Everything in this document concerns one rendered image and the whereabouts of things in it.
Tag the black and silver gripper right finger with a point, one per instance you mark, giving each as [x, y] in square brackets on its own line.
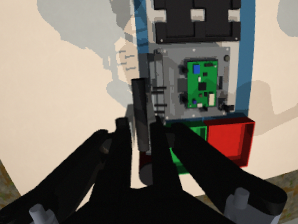
[241, 196]

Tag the red open-top bin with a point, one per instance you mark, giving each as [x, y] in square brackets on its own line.
[232, 139]

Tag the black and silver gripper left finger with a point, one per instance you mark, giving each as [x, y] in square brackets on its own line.
[63, 190]

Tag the green circuit board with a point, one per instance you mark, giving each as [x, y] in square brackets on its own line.
[201, 83]

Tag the green bin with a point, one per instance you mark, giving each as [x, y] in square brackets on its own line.
[201, 129]

